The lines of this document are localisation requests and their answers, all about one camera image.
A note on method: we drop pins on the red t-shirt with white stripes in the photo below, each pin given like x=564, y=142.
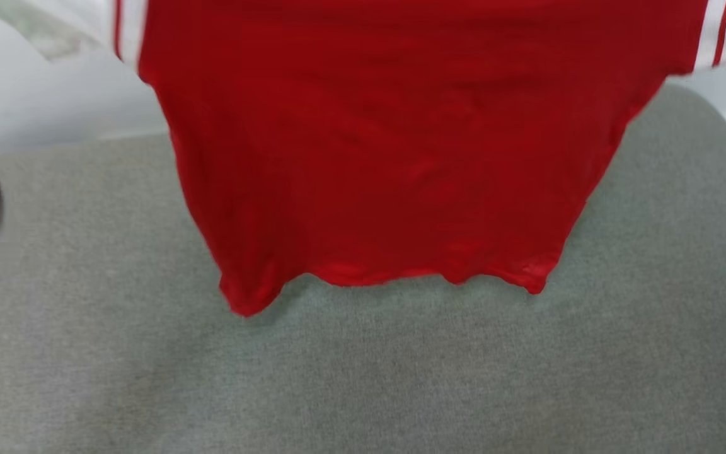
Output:
x=388, y=157

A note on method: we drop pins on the grey fabric sofa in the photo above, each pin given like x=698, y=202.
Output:
x=401, y=378

